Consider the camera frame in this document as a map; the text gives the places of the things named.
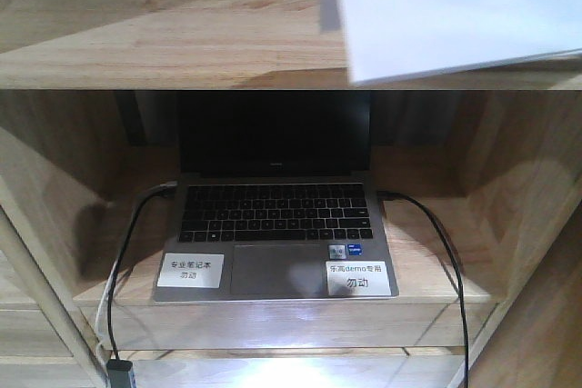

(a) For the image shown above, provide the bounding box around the grey open laptop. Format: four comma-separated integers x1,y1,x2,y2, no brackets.
153,90,399,303

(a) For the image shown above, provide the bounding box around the black cable right of laptop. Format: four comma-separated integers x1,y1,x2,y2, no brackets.
375,189,471,388

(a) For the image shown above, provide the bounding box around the black cable left of laptop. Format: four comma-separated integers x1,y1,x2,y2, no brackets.
105,183,177,362

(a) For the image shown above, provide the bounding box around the black cable of laptop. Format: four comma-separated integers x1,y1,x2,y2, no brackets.
375,189,471,388
105,183,177,362

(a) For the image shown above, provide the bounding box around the wooden shelf unit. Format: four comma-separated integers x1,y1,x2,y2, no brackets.
1,0,581,387

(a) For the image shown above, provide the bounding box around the grey usb hub adapter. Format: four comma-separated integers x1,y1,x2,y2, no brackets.
106,359,136,388

